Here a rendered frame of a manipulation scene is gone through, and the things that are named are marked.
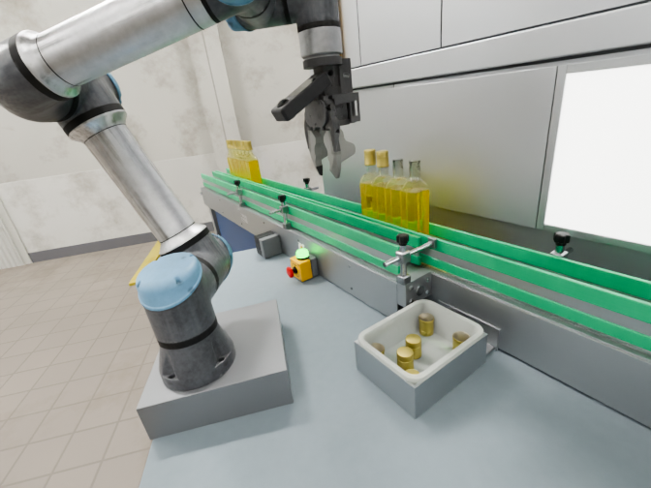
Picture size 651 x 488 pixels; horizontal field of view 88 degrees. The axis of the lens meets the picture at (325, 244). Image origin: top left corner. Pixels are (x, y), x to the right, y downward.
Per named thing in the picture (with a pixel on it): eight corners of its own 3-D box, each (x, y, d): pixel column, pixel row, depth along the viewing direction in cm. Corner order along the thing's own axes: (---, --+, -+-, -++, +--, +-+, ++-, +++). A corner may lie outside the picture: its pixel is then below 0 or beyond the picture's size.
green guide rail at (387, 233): (420, 264, 89) (420, 236, 86) (418, 265, 89) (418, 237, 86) (216, 182, 226) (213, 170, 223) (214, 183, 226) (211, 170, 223)
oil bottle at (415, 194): (429, 252, 96) (430, 177, 88) (416, 259, 94) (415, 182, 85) (415, 247, 101) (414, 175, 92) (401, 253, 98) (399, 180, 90)
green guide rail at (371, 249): (401, 274, 86) (400, 246, 82) (398, 276, 85) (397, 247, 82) (204, 185, 223) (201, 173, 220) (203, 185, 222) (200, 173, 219)
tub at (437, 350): (486, 361, 73) (489, 328, 70) (415, 419, 62) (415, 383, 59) (423, 324, 87) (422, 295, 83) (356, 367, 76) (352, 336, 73)
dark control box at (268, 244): (283, 253, 140) (279, 234, 136) (265, 259, 136) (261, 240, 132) (273, 248, 146) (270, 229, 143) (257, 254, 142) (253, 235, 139)
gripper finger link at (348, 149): (364, 171, 66) (354, 123, 64) (340, 177, 64) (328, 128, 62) (355, 173, 69) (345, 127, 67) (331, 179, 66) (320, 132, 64)
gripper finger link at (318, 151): (339, 170, 73) (341, 127, 68) (316, 176, 70) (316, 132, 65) (330, 167, 75) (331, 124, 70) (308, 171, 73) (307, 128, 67)
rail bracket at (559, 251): (574, 284, 75) (586, 228, 69) (559, 296, 71) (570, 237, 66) (554, 278, 78) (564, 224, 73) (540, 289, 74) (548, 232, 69)
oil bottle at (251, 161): (264, 194, 184) (254, 140, 173) (255, 196, 181) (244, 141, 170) (261, 192, 188) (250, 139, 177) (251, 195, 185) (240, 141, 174)
